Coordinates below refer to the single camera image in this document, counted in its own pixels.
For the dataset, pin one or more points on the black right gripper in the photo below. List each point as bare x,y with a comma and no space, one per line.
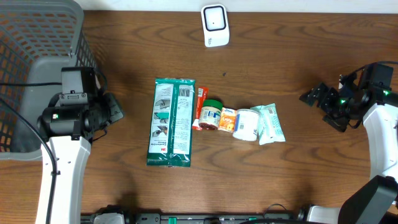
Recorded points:
331,93

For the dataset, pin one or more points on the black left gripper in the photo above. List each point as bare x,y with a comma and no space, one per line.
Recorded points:
111,102

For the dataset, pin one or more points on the tall green white packet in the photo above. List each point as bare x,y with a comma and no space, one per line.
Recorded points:
170,142

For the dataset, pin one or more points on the light green tissue packet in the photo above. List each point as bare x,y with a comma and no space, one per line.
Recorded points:
269,126

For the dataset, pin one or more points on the white tub container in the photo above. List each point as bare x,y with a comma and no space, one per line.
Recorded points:
246,125

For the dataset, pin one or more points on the red stick sachet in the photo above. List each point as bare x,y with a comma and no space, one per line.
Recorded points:
202,96

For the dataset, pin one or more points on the green lid jar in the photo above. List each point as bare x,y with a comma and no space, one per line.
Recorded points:
210,114

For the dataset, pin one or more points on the orange snack packet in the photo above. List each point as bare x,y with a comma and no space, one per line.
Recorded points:
227,120

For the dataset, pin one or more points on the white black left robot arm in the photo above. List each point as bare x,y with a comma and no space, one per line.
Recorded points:
69,132

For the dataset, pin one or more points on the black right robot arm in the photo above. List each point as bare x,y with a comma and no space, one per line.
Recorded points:
375,107

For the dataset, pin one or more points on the white barcode scanner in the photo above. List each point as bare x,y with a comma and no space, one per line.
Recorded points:
215,25

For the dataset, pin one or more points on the grey plastic mesh basket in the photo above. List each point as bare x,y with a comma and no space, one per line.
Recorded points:
38,39

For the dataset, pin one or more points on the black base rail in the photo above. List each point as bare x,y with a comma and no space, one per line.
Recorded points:
201,218

